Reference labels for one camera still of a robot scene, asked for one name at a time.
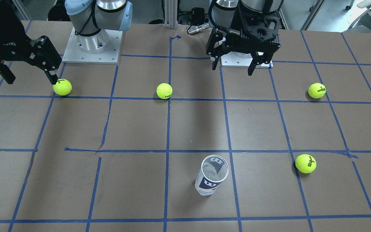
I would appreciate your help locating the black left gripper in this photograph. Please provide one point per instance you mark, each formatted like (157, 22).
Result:
(216, 45)

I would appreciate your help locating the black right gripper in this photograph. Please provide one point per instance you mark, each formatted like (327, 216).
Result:
(2, 35)

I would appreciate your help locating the clear tennis ball can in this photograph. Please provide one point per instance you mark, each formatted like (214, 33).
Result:
(214, 169)

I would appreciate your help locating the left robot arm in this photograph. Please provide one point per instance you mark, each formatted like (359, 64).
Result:
(245, 27)

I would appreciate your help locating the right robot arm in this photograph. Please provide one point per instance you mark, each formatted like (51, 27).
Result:
(89, 18)

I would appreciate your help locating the tennis ball near base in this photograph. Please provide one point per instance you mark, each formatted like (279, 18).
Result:
(317, 90)
(62, 87)

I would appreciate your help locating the tennis ball centre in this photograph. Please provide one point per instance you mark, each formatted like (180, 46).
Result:
(164, 91)

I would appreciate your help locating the tennis ball front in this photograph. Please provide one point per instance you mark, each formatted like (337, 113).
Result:
(305, 163)

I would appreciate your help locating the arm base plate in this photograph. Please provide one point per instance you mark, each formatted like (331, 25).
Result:
(103, 48)
(236, 60)

